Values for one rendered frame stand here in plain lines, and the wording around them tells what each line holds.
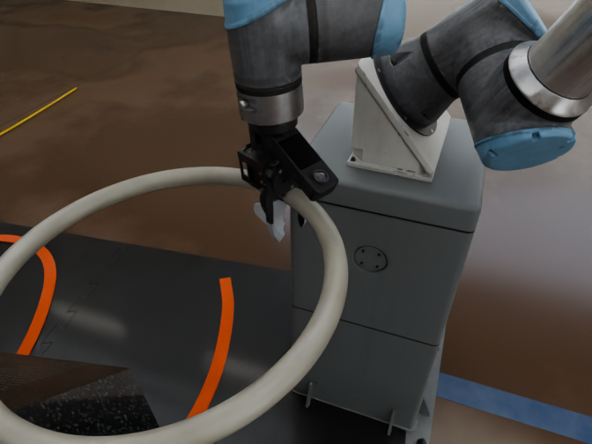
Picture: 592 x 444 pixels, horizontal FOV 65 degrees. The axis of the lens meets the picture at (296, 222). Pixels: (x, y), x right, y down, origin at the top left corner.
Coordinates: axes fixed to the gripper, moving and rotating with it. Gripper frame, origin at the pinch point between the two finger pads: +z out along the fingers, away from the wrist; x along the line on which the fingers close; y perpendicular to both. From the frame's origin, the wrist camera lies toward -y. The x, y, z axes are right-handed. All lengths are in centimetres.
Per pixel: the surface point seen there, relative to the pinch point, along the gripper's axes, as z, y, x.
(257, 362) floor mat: 88, 38, -10
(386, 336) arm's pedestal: 50, -3, -25
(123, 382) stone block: 24.5, 14.1, 31.7
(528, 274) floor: 98, -6, -120
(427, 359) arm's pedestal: 56, -13, -30
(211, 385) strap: 86, 41, 7
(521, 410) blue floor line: 95, -32, -60
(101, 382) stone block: 19.5, 12.9, 34.7
